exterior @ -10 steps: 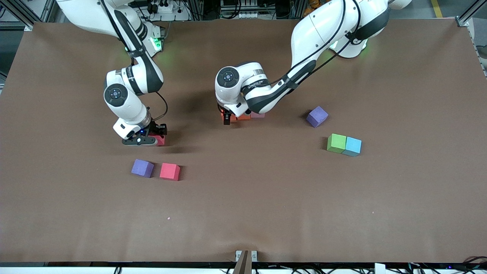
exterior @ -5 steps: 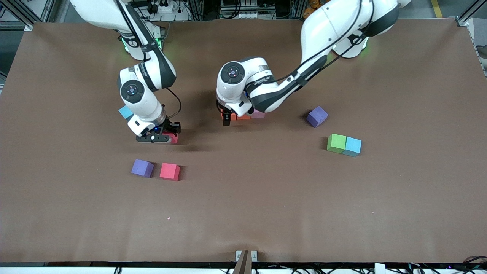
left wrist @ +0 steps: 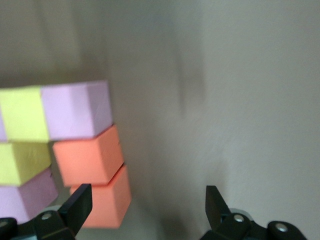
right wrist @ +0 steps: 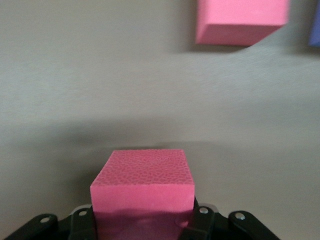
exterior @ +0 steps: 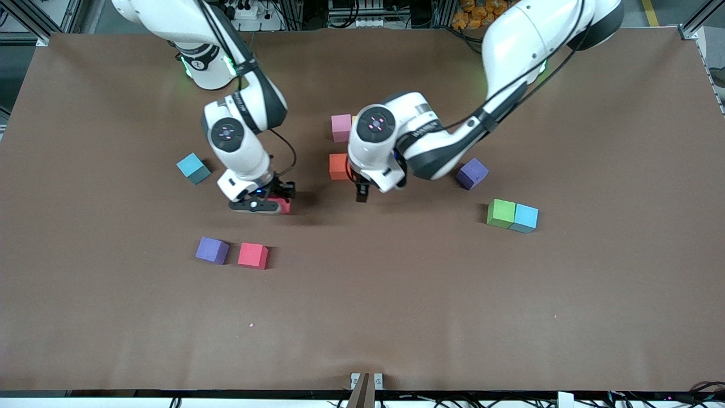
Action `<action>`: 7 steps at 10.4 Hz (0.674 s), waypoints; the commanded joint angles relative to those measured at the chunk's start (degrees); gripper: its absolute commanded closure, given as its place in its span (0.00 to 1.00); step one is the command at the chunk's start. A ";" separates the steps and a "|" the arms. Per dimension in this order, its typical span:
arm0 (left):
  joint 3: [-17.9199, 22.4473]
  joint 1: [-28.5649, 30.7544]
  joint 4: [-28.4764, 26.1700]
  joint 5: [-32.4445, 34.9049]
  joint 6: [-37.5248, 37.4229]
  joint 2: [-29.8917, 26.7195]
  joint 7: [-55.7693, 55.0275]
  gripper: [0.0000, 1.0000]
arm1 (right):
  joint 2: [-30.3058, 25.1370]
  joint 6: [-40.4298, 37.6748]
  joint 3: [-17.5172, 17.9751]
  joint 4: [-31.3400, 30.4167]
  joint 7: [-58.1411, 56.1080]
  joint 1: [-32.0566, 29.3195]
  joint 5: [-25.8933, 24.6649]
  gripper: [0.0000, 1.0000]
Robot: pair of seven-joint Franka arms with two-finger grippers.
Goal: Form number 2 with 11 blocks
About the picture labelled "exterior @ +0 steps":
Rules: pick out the blue foam cube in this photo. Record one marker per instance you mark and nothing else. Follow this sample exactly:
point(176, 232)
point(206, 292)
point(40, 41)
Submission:
point(192, 168)
point(526, 217)

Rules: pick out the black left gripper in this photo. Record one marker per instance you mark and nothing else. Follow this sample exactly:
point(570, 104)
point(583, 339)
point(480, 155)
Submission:
point(361, 187)

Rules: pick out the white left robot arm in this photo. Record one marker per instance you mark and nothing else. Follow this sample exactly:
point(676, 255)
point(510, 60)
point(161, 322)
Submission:
point(510, 51)

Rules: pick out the orange foam cube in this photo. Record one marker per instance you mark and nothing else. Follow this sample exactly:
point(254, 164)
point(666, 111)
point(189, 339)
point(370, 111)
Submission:
point(338, 166)

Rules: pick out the red foam cube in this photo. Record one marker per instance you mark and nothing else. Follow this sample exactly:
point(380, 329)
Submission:
point(252, 255)
point(283, 205)

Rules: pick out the purple foam cube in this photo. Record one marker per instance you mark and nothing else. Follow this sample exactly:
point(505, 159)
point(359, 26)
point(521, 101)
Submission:
point(212, 250)
point(472, 173)

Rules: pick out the pile of orange fruit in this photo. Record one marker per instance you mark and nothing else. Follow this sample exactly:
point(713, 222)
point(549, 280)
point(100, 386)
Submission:
point(473, 17)

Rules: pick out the pink foam cube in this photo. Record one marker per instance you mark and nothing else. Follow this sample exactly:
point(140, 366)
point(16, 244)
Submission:
point(341, 128)

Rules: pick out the grey electronics unit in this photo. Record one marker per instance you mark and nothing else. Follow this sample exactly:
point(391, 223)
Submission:
point(357, 11)

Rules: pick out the white power strip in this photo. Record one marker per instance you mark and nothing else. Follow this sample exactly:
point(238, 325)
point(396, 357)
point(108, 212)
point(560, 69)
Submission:
point(247, 12)

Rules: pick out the aluminium frame post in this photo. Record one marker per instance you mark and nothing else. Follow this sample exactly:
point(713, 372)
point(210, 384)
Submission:
point(43, 39)
point(689, 32)

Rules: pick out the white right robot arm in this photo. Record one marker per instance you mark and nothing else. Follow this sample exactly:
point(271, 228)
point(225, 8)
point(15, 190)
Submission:
point(243, 153)

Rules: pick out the green foam cube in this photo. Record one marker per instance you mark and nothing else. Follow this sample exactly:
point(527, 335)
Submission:
point(501, 212)

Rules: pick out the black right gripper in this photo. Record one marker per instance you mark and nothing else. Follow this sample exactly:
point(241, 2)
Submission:
point(282, 188)

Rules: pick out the grey metal bracket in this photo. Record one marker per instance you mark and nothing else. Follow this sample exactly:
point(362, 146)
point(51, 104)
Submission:
point(365, 391)

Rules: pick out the white perforated strip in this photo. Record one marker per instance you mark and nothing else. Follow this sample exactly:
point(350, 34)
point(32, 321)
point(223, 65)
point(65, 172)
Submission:
point(711, 80)

